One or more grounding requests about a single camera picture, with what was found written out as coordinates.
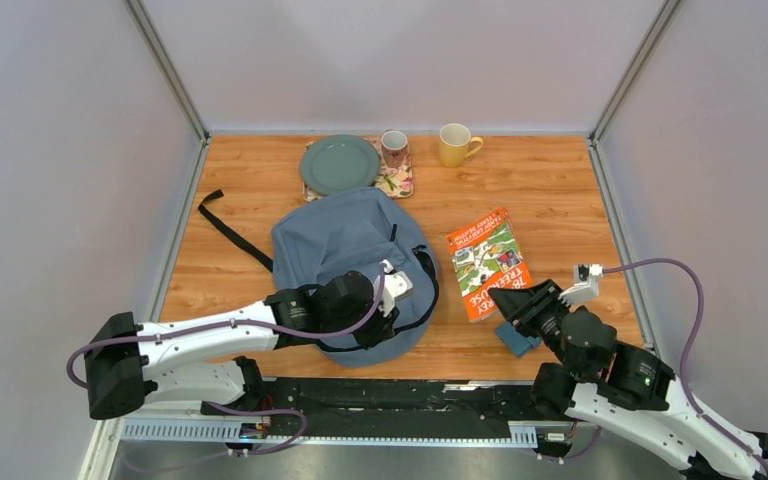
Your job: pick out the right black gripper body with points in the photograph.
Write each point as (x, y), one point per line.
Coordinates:
(547, 327)

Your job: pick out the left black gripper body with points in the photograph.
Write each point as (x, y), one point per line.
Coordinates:
(369, 333)

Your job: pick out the orange treehouse paperback book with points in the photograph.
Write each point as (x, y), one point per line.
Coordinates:
(486, 254)

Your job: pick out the blue-grey fabric backpack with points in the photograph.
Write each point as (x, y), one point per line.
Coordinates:
(352, 230)

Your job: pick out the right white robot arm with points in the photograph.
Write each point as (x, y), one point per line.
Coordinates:
(622, 388)

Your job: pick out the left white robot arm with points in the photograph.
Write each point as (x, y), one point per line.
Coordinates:
(129, 365)

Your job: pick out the small teal wallet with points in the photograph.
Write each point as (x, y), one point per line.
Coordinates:
(517, 343)

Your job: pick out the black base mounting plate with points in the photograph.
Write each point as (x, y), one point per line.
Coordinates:
(409, 409)

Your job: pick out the floral serving tray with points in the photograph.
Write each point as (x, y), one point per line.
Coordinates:
(395, 183)

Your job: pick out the green ceramic plate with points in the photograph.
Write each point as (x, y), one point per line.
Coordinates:
(339, 162)

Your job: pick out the pink patterned mug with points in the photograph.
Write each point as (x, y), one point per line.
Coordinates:
(394, 148)

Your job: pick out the yellow ceramic mug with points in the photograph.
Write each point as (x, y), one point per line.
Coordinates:
(456, 144)

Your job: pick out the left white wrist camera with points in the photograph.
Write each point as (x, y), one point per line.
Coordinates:
(390, 287)

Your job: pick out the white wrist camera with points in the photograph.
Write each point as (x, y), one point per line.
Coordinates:
(585, 286)
(390, 287)

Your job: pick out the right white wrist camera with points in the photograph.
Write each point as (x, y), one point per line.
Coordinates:
(585, 286)

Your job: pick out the aluminium front frame rail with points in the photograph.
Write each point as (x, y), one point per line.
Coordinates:
(185, 422)

